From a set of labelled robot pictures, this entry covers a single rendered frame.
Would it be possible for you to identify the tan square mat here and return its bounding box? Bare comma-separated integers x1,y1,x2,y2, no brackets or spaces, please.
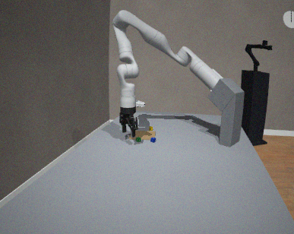
129,131,155,140

